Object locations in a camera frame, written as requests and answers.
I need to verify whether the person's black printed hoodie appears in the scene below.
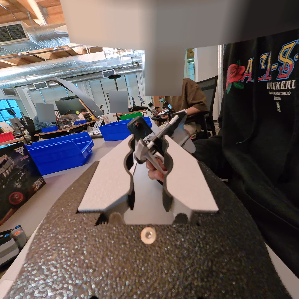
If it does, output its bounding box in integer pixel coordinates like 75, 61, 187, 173
194, 37, 299, 278

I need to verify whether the person's right hand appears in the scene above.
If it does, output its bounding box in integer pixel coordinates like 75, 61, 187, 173
146, 160, 168, 185

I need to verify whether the tablet on stand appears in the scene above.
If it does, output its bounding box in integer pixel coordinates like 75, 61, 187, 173
8, 117, 24, 130

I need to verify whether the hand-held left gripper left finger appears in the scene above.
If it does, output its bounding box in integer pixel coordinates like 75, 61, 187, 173
77, 135, 136, 223

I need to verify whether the medium blue plastic bin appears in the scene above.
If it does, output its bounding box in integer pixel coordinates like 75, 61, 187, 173
99, 116, 153, 142

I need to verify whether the black pole lamp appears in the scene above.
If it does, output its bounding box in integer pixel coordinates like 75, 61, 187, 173
108, 75, 121, 117

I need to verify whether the red plastic bin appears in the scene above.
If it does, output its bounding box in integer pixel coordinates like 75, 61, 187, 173
0, 131, 15, 143

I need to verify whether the wooden table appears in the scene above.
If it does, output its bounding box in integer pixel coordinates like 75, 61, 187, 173
35, 120, 96, 137

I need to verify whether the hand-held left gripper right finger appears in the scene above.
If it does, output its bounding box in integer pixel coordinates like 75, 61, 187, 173
162, 135, 219, 216

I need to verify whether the long silver air duct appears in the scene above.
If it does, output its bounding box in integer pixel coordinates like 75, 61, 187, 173
0, 55, 143, 83

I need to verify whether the curved grey board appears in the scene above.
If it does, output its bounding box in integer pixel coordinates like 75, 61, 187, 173
51, 77, 104, 118

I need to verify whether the grey ceiling vent unit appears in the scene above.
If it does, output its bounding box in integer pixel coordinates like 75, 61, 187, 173
0, 21, 30, 46

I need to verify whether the short silver air duct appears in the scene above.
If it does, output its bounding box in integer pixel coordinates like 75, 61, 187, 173
28, 23, 70, 48

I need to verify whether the black computer monitor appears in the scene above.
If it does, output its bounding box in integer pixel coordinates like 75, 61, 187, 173
54, 98, 81, 116

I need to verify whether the small dark toy box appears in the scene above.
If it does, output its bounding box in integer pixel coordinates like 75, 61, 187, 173
56, 116, 73, 129

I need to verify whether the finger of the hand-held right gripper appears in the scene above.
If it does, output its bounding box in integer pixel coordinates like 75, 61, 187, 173
154, 116, 181, 143
169, 110, 197, 154

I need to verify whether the black grey toy truck chassis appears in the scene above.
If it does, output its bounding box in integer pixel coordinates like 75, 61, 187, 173
0, 225, 28, 265

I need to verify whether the green plastic bin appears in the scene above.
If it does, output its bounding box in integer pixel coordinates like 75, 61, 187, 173
120, 113, 143, 121

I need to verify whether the black toy truck box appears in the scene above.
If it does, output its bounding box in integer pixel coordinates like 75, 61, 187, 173
0, 141, 46, 226

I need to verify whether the person's right forearm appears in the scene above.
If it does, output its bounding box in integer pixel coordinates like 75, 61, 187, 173
193, 135, 228, 185

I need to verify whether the blue lit window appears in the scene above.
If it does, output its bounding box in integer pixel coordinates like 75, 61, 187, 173
0, 99, 24, 122

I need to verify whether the black mesh office chair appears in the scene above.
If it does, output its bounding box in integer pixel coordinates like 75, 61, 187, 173
196, 75, 219, 139

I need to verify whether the large blue plastic bin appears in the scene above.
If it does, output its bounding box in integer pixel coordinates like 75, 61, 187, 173
25, 131, 94, 176

